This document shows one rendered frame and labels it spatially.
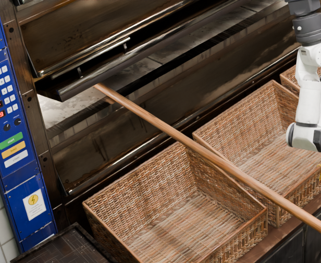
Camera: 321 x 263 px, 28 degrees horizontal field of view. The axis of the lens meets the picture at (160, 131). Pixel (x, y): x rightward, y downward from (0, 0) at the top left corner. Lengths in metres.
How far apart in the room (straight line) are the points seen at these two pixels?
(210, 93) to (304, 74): 0.85
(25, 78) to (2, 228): 0.56
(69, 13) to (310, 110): 0.86
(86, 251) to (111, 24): 0.80
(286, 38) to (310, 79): 1.11
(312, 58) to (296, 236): 1.04
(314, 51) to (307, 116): 0.20
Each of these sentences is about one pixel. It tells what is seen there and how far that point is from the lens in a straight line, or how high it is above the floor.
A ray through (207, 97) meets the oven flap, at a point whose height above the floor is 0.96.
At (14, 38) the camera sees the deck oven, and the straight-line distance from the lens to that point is 2.13.
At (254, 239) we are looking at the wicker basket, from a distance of 2.67.
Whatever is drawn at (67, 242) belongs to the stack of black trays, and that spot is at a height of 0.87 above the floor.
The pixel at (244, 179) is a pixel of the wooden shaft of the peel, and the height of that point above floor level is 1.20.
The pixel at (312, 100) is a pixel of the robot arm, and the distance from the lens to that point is 2.03.
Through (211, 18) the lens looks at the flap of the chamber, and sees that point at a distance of 2.49.
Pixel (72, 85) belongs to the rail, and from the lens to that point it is 2.14.
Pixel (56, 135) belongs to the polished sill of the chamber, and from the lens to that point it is 2.37.
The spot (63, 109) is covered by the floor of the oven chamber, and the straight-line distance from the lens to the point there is 2.50.
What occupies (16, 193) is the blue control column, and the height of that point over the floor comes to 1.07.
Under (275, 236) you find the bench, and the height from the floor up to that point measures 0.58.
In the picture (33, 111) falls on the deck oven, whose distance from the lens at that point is 2.27.
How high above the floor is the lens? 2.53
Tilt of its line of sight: 36 degrees down
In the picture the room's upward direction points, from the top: 7 degrees counter-clockwise
